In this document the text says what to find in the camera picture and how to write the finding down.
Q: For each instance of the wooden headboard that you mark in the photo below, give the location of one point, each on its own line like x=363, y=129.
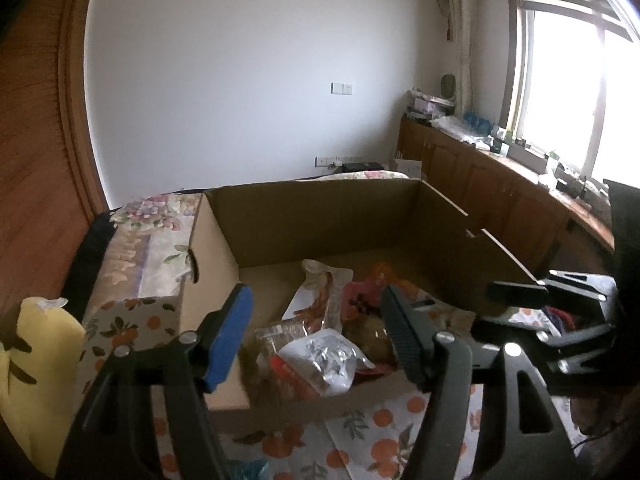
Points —
x=40, y=135

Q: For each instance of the yellow plush pillow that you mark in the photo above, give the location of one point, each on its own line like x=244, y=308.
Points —
x=35, y=370

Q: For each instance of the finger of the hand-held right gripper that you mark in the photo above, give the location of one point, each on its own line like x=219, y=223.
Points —
x=530, y=335
x=515, y=293

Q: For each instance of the white wall switch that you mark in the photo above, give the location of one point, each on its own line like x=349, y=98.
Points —
x=342, y=88

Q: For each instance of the pale curtain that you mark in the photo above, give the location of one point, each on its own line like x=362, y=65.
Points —
x=462, y=35

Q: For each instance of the orange fruit print bedsheet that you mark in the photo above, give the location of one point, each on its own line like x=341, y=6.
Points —
x=370, y=435

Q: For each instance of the long white sausage packet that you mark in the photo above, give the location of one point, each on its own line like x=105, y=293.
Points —
x=320, y=295

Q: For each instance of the pink snack packet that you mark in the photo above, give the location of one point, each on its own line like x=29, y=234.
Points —
x=357, y=300

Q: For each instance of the red white snack packet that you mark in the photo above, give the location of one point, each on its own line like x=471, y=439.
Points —
x=292, y=377

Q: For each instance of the window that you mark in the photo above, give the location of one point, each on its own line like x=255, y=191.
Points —
x=575, y=80

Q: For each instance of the floral pillow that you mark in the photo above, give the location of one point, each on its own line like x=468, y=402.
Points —
x=367, y=175

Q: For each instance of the orange snack packet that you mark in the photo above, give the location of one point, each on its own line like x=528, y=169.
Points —
x=385, y=271

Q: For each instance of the wooden cabinet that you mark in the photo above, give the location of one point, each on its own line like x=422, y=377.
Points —
x=500, y=200

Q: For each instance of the brown biscuit packet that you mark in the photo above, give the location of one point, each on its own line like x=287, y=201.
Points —
x=280, y=336

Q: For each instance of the round grey mirror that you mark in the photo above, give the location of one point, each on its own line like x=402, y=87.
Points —
x=448, y=86

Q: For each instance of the round brown bun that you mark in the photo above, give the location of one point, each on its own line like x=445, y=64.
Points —
x=370, y=342

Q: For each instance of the floral quilt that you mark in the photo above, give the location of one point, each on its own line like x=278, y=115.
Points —
x=147, y=240

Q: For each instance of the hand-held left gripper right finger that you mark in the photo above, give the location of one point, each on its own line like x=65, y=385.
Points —
x=405, y=340

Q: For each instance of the white wall socket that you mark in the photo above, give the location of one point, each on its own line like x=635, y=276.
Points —
x=325, y=161

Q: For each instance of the brown cardboard box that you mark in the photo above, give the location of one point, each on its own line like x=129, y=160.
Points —
x=310, y=220

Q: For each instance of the blue snack packet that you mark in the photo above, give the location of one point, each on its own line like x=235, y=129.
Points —
x=250, y=470

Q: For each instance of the white paper sheet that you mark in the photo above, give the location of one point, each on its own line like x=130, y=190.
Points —
x=409, y=167

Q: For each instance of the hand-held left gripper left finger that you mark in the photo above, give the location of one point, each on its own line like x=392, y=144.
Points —
x=230, y=335

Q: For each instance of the clutter on cabinet top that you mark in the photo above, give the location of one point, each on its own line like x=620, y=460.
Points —
x=500, y=135

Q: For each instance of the black device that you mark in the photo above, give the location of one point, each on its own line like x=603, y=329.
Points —
x=361, y=166

